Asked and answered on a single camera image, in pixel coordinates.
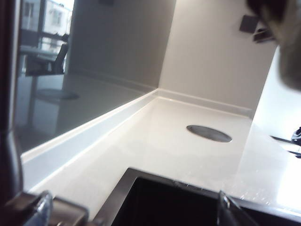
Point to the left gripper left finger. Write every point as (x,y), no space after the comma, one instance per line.
(30,209)

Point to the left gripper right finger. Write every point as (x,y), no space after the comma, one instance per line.
(235,214)

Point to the black sink basin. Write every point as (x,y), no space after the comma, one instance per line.
(169,204)

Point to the dark metal gooseneck faucet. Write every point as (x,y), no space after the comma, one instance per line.
(8,94)

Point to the round metal countertop cover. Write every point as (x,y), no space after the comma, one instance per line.
(209,134)

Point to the dark wall socket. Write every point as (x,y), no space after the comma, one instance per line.
(248,23)

